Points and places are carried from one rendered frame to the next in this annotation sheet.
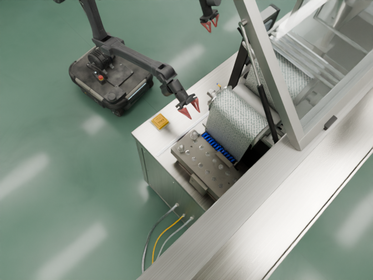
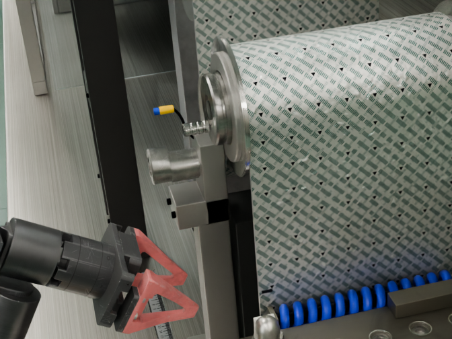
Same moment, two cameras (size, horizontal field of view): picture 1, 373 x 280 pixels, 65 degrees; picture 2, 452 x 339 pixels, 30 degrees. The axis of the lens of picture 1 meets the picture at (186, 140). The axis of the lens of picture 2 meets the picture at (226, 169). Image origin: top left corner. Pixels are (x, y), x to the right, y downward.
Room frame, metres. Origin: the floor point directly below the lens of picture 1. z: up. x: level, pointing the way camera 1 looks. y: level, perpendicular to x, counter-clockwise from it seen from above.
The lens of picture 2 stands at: (0.24, 0.49, 1.62)
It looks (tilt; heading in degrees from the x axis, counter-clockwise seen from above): 29 degrees down; 310
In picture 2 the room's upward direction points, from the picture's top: 5 degrees counter-clockwise
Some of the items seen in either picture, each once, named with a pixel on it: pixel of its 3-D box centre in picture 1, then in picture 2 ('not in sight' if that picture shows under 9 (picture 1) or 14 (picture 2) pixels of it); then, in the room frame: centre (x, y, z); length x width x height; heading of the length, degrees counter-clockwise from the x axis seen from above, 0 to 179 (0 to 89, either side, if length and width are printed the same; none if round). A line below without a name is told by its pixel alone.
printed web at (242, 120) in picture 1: (253, 109); (303, 116); (0.77, -0.30, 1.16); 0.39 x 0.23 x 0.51; 141
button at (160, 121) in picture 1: (160, 121); not in sight; (0.77, 0.16, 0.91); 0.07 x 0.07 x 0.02; 51
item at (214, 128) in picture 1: (224, 138); (360, 226); (0.62, -0.18, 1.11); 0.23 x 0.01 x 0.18; 51
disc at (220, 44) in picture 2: (220, 98); (229, 106); (0.74, -0.12, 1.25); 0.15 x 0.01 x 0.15; 141
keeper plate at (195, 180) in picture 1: (198, 185); not in sight; (0.42, -0.09, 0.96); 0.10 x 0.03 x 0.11; 51
